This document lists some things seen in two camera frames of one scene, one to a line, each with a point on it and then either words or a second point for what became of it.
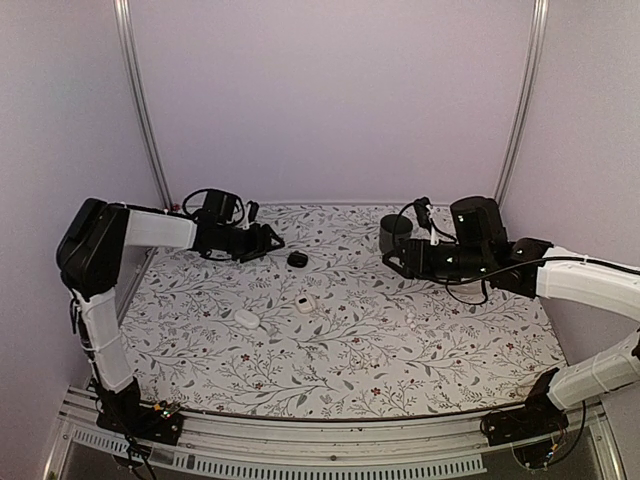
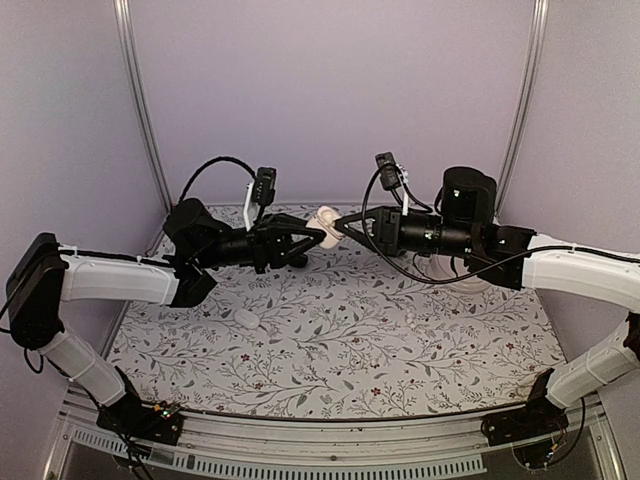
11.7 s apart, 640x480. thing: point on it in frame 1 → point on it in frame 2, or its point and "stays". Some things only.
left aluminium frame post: x=121 y=7 stays
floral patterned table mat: x=326 y=327 stays
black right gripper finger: x=396 y=260 → x=341 y=221
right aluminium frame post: x=524 y=102 stays
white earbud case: x=305 y=303 → x=325 y=218
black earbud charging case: x=297 y=259 stays
